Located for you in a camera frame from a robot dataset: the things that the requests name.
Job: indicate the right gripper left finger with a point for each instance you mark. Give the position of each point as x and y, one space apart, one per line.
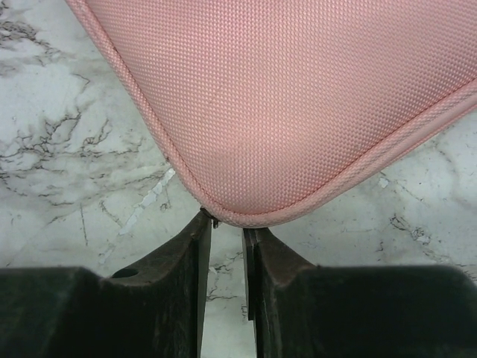
155 306

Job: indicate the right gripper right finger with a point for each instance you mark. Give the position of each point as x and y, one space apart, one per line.
299 309

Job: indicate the pink medicine kit case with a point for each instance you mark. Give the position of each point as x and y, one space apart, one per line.
269 109

